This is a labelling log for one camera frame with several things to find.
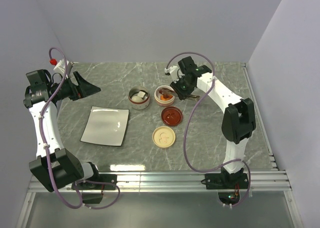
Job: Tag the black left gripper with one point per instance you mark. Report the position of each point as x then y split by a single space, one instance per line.
83 89

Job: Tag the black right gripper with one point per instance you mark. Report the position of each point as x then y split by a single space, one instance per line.
181 94

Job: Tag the metal serving tongs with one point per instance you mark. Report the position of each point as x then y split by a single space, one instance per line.
189 97

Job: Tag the orange fried shrimp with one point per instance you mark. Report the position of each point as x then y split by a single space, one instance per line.
166 97

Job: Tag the dark red sausage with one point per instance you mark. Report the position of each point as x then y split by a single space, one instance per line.
165 90

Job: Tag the sushi roll piece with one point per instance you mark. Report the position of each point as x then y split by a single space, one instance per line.
142 94

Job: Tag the white rice ball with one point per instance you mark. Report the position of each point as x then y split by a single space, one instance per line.
136 99

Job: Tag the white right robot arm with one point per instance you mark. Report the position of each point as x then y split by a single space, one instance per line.
238 121

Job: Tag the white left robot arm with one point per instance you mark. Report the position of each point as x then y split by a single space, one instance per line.
53 162

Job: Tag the pink lunch bowl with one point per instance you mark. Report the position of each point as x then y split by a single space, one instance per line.
160 102

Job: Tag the metal lunch tin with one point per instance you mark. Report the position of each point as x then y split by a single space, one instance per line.
134 91

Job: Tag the red round lid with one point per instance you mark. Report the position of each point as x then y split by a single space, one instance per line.
171 116

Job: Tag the white square plate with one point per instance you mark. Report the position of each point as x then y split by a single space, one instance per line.
106 126

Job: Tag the beige round lid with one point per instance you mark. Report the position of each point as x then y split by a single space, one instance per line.
163 137

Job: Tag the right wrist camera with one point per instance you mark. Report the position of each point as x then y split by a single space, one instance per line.
172 70

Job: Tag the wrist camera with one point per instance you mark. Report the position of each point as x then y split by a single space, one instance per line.
59 66
172 70

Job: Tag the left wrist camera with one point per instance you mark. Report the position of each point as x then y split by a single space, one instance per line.
59 66

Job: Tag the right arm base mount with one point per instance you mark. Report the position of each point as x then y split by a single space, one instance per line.
232 188

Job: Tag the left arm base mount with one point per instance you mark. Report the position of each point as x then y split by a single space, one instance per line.
93 190

